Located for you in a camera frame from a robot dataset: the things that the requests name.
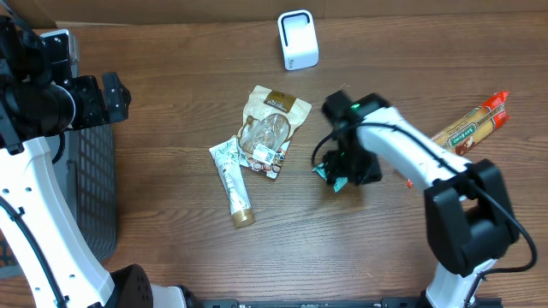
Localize orange spaghetti pasta packet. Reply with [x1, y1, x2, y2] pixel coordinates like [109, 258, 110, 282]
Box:
[431, 91, 509, 156]

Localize white barcode scanner stand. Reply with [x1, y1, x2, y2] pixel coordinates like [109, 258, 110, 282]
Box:
[277, 9, 319, 71]

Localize white tube with gold cap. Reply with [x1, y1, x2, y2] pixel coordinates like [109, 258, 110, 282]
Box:
[209, 137, 255, 228]

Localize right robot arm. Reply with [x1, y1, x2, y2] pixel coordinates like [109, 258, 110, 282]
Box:
[322, 91, 519, 307]

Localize teal snack bar wrapper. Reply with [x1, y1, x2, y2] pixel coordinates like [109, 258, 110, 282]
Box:
[313, 163, 348, 193]

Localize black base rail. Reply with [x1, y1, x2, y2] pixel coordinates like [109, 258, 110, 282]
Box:
[188, 294, 504, 308]

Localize beige nut snack pouch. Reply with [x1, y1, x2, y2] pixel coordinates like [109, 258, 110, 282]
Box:
[236, 86, 312, 180]

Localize grey plastic shopping basket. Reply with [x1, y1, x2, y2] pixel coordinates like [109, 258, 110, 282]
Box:
[1, 125, 117, 287]

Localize cardboard panel backdrop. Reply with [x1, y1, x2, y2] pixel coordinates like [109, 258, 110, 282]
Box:
[8, 0, 547, 28]

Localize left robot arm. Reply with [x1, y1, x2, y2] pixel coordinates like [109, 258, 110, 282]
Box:
[1, 12, 192, 308]

